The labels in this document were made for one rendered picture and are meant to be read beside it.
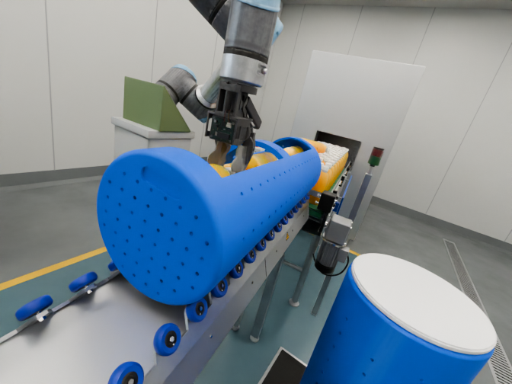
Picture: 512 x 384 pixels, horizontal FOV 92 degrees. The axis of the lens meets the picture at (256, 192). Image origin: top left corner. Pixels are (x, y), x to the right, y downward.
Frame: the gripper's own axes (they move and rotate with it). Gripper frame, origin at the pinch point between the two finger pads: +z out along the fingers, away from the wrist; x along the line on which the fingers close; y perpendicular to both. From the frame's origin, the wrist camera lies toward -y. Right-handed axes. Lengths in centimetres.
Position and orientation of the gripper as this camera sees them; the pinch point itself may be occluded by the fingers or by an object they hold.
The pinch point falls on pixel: (228, 174)
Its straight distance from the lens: 59.7
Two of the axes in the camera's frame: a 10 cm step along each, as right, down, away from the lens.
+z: -2.1, 9.2, 3.4
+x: 8.9, 3.3, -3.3
